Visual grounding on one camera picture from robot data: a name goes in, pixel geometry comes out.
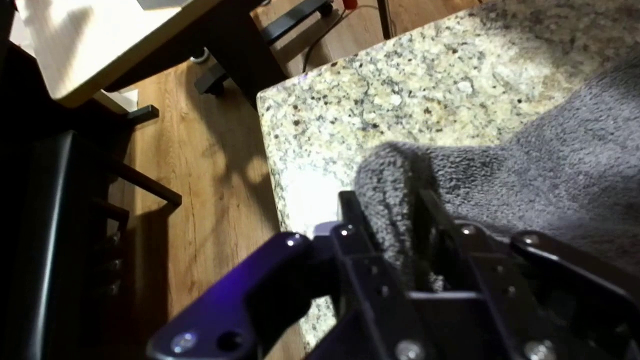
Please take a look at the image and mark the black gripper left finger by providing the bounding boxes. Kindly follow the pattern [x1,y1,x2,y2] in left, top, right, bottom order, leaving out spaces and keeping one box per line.
[145,188,410,360]

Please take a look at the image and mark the white table dark legs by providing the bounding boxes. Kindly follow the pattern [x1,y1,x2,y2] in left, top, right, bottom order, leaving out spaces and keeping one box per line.
[9,0,335,109]

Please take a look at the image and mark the grey towel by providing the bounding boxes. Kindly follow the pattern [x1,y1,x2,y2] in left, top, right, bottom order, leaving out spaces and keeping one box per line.
[352,56,640,295]

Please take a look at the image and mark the black chair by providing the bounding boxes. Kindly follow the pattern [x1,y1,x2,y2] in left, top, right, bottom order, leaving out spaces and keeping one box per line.
[0,38,186,360]

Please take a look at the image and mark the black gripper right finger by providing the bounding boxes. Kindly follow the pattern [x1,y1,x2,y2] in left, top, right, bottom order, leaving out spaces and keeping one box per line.
[412,188,640,360]

